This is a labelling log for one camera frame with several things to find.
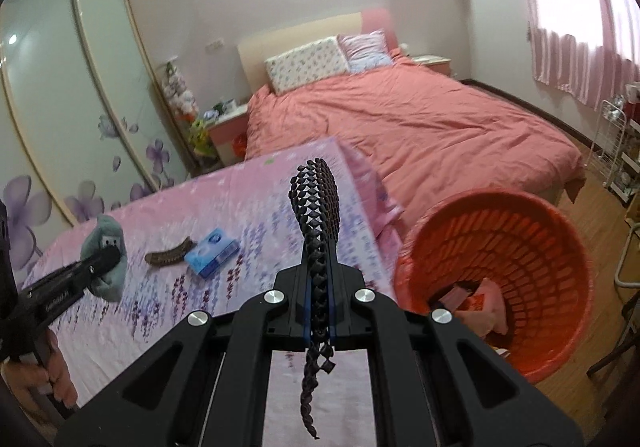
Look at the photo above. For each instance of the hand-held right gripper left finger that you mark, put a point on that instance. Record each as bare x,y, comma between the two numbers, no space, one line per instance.
299,307

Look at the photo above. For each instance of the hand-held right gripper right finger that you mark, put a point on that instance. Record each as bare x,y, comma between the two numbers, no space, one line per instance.
337,307

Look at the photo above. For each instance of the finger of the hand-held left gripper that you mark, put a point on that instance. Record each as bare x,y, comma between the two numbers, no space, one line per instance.
100,264

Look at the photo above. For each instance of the grey-green fuzzy sock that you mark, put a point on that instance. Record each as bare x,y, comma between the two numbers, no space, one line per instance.
107,232

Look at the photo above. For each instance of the black scaly flexible toy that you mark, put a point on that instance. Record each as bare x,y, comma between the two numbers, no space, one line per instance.
315,197

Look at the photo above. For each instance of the white paper bag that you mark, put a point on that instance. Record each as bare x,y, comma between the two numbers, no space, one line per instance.
492,312

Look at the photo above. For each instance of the red plastic basket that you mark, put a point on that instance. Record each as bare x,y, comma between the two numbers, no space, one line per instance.
500,237

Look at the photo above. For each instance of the person's left hand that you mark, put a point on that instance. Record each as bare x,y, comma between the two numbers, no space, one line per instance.
55,377

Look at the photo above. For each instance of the blue and white tissue packet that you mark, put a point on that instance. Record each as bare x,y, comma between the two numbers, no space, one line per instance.
210,252

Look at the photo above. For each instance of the lavender printed blanket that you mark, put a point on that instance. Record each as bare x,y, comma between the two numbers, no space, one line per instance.
200,207

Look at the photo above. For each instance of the yellow-green plush toy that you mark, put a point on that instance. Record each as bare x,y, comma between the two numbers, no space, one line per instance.
202,139

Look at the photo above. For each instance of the flower print sliding wardrobe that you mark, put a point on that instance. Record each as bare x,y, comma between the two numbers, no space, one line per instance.
60,102

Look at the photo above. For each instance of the pink nightstand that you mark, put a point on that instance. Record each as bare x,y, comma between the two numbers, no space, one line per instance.
230,137

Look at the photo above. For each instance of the bed with pink duvet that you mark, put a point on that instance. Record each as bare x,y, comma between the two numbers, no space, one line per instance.
425,127

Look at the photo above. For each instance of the floral white pillow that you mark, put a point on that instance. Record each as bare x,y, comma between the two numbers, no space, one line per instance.
305,64

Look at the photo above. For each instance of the pink striped pillow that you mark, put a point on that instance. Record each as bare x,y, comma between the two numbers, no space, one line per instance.
365,49

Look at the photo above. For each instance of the white nightstand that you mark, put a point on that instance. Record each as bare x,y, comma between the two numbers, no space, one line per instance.
430,63

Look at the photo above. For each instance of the cream and pink headboard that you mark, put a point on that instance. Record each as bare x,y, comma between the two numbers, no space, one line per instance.
300,32

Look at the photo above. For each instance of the pink curtain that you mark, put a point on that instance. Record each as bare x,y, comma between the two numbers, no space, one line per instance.
575,27

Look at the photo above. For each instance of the grey metal frame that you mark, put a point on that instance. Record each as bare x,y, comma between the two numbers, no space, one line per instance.
622,272

